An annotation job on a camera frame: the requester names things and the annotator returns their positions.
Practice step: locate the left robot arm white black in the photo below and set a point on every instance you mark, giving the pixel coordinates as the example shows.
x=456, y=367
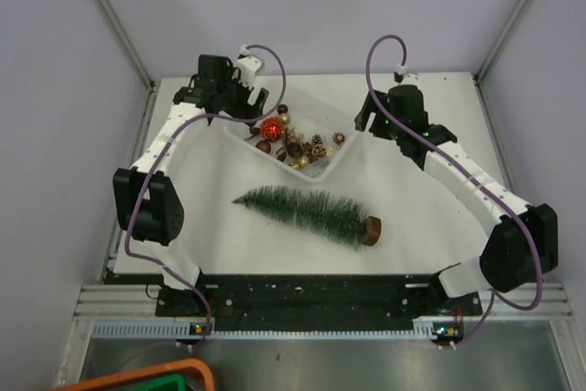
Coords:
x=147, y=202

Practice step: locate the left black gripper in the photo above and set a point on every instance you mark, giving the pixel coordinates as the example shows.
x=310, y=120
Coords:
x=244, y=109

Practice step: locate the white plastic basket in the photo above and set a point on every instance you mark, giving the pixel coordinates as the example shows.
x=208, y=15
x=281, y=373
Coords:
x=310, y=114

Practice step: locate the brown pine cone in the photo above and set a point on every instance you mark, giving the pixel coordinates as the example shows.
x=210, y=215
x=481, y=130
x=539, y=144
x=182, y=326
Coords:
x=317, y=141

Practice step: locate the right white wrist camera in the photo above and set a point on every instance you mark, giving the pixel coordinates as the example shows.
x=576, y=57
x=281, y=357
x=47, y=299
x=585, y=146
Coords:
x=402, y=75

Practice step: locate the orange plastic crate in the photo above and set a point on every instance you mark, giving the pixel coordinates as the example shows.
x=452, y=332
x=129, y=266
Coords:
x=191, y=367

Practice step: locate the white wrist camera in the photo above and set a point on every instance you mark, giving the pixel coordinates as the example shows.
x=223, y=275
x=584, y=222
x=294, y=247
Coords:
x=245, y=70
x=402, y=75

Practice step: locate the gold small bauble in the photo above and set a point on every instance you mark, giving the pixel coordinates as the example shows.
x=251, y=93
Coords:
x=284, y=118

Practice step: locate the small green christmas tree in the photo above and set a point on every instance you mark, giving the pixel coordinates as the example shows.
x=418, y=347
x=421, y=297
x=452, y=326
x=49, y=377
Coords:
x=339, y=219

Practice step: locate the grey cable duct strip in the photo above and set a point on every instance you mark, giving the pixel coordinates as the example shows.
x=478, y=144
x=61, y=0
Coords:
x=192, y=331

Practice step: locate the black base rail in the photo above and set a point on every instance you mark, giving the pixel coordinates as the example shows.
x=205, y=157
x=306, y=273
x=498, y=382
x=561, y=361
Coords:
x=315, y=302

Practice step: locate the red glitter bauble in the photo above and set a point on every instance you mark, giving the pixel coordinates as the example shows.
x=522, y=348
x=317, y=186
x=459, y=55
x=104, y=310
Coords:
x=272, y=129

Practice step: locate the dark brown small bauble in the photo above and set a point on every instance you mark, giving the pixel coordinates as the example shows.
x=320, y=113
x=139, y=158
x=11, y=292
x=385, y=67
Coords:
x=282, y=109

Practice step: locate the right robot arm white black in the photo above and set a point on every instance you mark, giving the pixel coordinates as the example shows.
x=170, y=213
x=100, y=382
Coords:
x=522, y=239

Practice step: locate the green plastic crate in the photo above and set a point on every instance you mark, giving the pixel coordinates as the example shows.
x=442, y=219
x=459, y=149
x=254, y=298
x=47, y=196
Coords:
x=174, y=382

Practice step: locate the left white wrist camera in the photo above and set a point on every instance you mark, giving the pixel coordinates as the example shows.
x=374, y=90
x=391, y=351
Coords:
x=245, y=70

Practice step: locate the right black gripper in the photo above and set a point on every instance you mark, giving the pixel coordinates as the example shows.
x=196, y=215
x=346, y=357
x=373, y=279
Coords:
x=362, y=120

